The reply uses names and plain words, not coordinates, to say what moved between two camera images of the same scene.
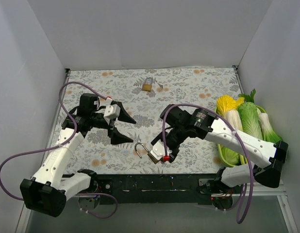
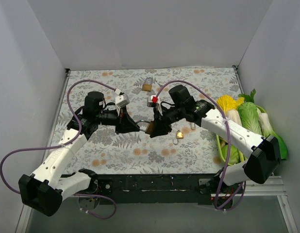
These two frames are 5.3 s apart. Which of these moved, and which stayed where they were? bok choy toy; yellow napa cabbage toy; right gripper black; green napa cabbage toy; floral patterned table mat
Moved: right gripper black
Stayed: bok choy toy; yellow napa cabbage toy; green napa cabbage toy; floral patterned table mat
